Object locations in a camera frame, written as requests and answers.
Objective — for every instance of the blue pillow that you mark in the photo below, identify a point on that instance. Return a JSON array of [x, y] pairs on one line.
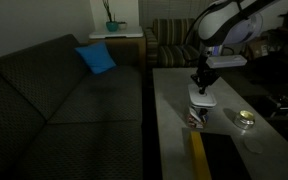
[[96, 58]]

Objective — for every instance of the small white pot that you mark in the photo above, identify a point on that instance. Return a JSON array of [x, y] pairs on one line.
[[122, 25]]

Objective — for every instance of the dark patterned sofa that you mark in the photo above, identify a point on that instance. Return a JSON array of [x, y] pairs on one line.
[[50, 100]]

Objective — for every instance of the teal plant pot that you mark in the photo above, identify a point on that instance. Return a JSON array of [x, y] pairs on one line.
[[112, 26]]

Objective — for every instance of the glass candle jar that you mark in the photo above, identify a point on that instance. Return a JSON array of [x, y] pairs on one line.
[[244, 120]]

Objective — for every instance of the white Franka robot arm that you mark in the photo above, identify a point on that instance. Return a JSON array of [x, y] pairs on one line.
[[214, 23]]

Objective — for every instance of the clear storage container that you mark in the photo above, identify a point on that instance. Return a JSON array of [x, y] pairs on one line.
[[196, 116]]

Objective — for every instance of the black book with yellow edge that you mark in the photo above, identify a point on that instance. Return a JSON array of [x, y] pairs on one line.
[[224, 156]]

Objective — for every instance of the striped armchair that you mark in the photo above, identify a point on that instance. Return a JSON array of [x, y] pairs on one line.
[[170, 50]]

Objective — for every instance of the white tray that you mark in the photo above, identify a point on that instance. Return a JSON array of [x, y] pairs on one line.
[[117, 33]]

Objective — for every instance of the tall thin plant stems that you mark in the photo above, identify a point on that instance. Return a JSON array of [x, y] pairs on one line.
[[108, 14]]

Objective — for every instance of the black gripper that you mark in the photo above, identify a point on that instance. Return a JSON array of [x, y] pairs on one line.
[[204, 75]]

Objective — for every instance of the wooden side table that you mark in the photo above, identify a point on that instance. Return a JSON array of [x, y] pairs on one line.
[[130, 50]]

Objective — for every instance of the white container lid with button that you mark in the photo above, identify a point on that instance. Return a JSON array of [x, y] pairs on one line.
[[202, 100]]

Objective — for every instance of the cardboard box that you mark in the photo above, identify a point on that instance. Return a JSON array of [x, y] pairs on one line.
[[259, 49]]

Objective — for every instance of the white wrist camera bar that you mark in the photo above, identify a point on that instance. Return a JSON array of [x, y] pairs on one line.
[[227, 61]]

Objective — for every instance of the small round glass coaster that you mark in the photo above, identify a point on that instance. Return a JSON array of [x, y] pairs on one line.
[[253, 146]]

